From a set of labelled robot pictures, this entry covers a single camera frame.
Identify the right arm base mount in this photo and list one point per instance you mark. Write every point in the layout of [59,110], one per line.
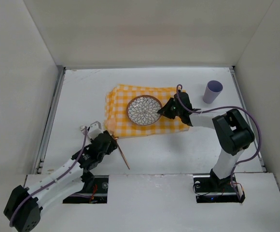
[207,191]

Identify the copper spoon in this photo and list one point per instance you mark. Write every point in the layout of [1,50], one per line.
[122,154]

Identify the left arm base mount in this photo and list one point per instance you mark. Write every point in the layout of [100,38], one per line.
[89,191]

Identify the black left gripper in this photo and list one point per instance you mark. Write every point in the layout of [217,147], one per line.
[108,141]

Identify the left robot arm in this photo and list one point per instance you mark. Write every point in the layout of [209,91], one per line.
[27,205]

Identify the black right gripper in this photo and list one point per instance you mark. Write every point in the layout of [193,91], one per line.
[172,109]

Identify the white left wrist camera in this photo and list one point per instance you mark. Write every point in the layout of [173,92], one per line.
[91,131]

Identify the floral patterned bowl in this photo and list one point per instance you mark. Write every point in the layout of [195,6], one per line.
[142,110]

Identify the lavender cup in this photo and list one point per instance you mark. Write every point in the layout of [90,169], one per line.
[212,91]

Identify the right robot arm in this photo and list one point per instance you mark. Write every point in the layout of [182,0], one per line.
[232,130]

